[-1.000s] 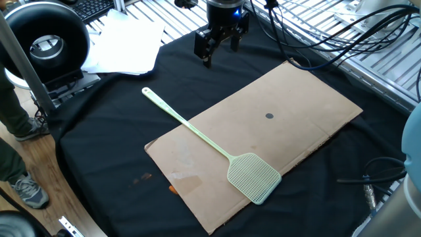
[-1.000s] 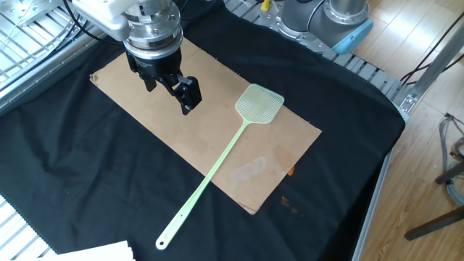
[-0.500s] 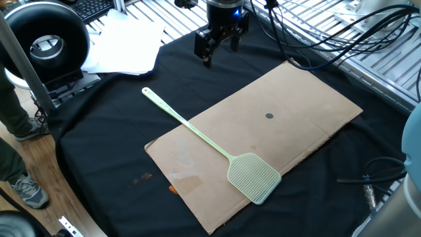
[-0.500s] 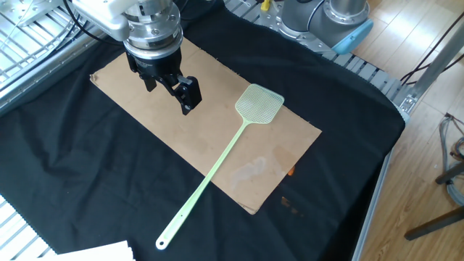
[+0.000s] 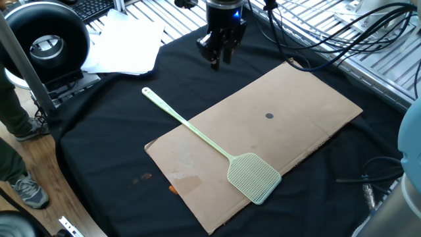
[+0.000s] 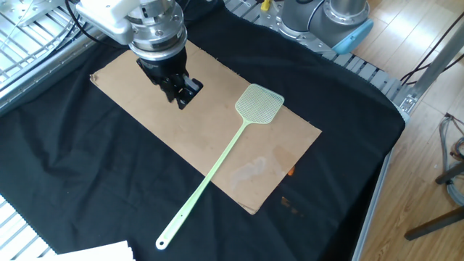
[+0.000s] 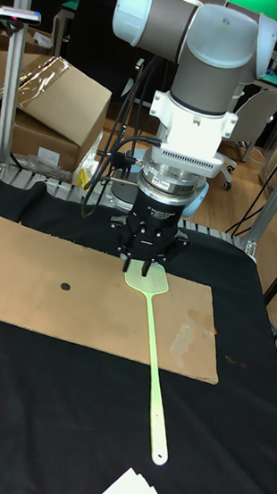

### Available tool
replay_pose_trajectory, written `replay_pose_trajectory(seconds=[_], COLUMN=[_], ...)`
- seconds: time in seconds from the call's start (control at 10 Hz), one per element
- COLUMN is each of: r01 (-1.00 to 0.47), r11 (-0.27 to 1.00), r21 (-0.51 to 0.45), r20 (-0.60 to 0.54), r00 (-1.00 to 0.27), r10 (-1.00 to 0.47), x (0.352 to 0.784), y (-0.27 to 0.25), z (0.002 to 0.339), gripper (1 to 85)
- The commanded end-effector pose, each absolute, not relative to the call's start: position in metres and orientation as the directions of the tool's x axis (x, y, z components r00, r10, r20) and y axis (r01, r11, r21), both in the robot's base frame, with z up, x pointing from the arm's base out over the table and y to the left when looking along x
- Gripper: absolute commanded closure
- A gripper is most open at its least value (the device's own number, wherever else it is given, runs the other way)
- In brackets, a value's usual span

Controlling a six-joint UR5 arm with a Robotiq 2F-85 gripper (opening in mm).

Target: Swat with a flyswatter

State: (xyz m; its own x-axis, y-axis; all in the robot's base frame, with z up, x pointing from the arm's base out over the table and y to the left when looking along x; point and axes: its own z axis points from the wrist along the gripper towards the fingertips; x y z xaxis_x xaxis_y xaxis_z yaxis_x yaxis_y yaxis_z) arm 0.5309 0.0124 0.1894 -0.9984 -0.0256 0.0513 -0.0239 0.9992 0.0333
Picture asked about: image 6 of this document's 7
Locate white paper stack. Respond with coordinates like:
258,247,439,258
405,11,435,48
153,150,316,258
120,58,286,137
54,240,136,261

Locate aluminium frame beam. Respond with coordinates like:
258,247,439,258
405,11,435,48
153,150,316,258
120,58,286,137
0,28,106,113

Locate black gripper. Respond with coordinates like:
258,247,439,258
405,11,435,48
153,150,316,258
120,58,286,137
136,46,204,110

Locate pale green plastic flyswatter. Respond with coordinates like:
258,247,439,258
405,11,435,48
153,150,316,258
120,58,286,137
155,83,285,251

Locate black table cloth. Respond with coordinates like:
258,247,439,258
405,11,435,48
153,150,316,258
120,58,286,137
0,7,406,261

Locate black floor cables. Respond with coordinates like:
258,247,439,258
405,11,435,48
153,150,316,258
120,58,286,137
400,12,464,86

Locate grey metal frame post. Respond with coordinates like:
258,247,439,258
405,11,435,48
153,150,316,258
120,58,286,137
411,21,464,99

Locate dark stool leg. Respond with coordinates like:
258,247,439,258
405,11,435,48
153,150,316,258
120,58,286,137
404,206,464,241
434,162,464,185

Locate brown cardboard sheet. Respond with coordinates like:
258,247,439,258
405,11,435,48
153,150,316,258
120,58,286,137
89,39,323,215

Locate grey floor cable bundle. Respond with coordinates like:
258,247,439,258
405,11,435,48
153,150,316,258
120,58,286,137
438,114,464,207

